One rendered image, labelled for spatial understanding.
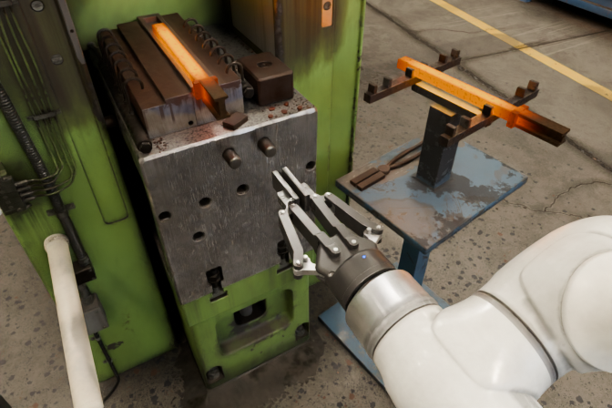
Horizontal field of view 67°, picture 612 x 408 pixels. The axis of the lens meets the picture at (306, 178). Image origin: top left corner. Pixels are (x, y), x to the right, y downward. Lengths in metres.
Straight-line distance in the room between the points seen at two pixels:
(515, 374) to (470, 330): 0.05
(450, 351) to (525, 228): 1.77
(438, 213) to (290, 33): 0.54
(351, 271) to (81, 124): 0.72
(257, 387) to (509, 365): 1.21
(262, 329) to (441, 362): 1.10
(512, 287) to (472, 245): 1.56
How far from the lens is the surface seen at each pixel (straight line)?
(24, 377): 1.84
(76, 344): 1.01
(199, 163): 0.94
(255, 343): 1.50
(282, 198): 0.63
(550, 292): 0.46
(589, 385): 1.82
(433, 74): 1.10
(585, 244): 0.49
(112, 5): 1.34
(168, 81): 0.98
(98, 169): 1.14
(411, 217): 1.10
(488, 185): 1.24
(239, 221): 1.08
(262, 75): 0.99
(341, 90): 1.30
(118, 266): 1.34
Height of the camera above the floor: 1.43
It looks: 40 degrees down
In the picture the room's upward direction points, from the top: straight up
